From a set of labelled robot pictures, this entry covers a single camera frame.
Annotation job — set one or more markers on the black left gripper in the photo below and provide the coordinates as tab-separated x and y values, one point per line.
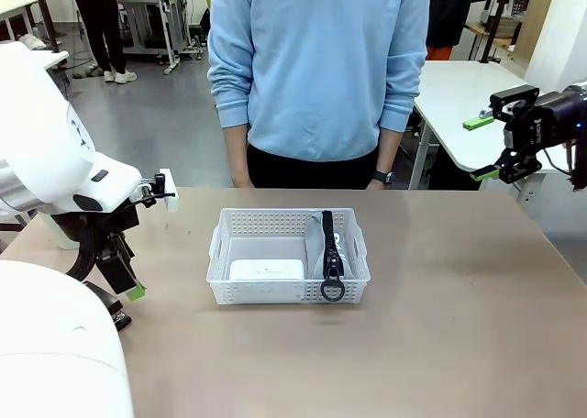
101	225

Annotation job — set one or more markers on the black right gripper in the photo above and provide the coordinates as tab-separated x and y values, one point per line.
550	120

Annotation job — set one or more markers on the black stapler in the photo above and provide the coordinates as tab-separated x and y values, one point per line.
120	315

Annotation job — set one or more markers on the pale green plastic cup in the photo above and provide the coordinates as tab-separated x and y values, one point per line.
64	239

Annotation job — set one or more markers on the white power strip box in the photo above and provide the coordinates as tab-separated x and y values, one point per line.
268	270

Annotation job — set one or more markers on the grey CAMPUS pencil case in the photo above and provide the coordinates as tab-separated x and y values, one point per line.
329	248

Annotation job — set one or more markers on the person's left forearm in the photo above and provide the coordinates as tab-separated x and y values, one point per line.
390	147

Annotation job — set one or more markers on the person's right forearm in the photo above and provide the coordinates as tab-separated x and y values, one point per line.
236	152

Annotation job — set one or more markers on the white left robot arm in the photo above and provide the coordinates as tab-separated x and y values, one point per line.
41	161

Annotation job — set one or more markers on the white perforated plastic basket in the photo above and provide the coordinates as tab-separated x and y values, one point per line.
257	292

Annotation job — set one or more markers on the person's left hand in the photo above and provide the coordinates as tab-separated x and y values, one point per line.
377	185

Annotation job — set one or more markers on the person's right hand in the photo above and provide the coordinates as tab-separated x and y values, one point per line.
242	182

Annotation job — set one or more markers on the black tripod stand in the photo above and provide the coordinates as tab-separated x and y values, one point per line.
495	19

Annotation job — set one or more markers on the black smartwatch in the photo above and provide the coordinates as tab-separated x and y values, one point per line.
383	177

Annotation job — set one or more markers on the background person in orange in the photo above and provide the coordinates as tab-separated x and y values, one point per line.
442	14

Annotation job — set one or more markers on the pair of dark slippers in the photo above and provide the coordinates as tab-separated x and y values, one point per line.
89	73

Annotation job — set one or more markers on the person in light blue sweatshirt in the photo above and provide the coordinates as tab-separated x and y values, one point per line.
316	69

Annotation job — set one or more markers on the small white side table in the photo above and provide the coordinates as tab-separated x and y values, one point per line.
57	59

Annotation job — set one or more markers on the background person in black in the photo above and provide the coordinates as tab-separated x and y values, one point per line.
103	19

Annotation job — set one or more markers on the black pole stand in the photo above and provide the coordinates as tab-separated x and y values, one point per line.
46	19

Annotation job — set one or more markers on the grey background workbench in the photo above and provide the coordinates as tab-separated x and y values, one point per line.
151	5

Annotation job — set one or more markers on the white background desk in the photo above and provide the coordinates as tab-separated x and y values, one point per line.
18	5

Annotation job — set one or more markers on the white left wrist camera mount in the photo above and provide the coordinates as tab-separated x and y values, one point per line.
167	191

